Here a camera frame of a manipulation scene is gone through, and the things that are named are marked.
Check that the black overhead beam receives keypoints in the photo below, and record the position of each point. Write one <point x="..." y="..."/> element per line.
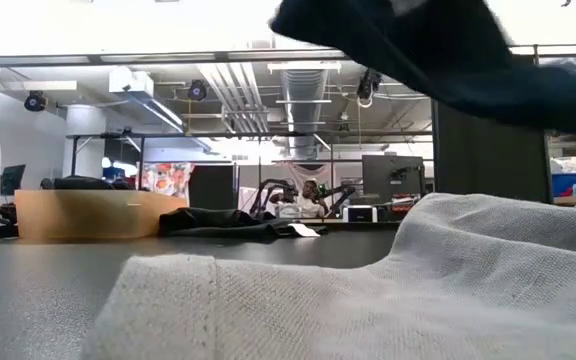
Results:
<point x="220" y="56"/>

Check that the clear plastic bin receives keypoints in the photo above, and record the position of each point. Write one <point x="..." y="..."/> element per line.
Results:
<point x="570" y="165"/>

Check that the small dark computer monitor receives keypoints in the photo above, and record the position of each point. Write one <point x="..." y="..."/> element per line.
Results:
<point x="12" y="179"/>

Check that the black round ceiling device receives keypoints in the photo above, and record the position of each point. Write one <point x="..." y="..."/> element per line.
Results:
<point x="34" y="101"/>
<point x="197" y="90"/>

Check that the small black panel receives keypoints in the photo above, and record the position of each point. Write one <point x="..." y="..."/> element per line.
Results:
<point x="212" y="187"/>

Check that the white ceiling air unit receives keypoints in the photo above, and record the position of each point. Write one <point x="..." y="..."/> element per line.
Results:
<point x="130" y="82"/>

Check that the black partition panel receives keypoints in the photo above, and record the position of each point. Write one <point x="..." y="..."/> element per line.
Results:
<point x="488" y="160"/>

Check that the black table mat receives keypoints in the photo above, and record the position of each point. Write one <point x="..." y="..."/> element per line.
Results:
<point x="43" y="290"/>

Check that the black metal rack frame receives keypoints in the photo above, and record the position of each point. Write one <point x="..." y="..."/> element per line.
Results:
<point x="168" y="135"/>

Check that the silver ventilation duct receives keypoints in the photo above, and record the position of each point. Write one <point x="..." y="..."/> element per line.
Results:
<point x="303" y="95"/>

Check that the navy blue towel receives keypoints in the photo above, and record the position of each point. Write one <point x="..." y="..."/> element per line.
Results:
<point x="443" y="65"/>

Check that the wooden bin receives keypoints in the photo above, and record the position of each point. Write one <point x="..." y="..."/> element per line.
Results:
<point x="83" y="215"/>

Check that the black hanging ceiling device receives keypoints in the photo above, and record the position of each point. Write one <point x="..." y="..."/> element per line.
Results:
<point x="369" y="82"/>

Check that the person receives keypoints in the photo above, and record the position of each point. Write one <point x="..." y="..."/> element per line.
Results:
<point x="312" y="202"/>

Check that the black background robot arm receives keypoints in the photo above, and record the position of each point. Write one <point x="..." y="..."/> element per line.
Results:
<point x="278" y="183"/>
<point x="340" y="192"/>

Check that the large black monitor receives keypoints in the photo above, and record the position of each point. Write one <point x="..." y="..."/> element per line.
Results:
<point x="383" y="175"/>

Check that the blue storage bin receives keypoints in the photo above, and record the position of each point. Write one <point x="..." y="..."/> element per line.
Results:
<point x="565" y="184"/>

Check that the white box device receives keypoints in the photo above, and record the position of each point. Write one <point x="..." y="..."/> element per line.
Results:
<point x="360" y="214"/>

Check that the grey towel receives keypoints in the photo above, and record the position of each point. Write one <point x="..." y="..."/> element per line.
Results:
<point x="368" y="310"/>

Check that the floral cloth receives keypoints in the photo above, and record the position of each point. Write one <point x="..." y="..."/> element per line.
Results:
<point x="168" y="180"/>

